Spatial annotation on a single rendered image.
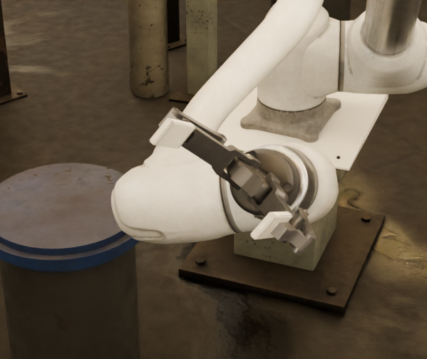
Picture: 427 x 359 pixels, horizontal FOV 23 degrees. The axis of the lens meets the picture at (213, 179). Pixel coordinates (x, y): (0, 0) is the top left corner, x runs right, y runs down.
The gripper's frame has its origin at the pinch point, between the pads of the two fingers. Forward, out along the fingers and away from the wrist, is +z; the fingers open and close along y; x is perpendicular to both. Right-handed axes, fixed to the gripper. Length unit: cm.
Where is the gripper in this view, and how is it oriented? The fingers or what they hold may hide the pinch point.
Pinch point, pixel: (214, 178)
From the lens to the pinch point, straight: 99.4
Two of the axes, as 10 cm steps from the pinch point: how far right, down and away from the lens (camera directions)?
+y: -7.1, -6.6, 2.5
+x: 6.3, -7.5, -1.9
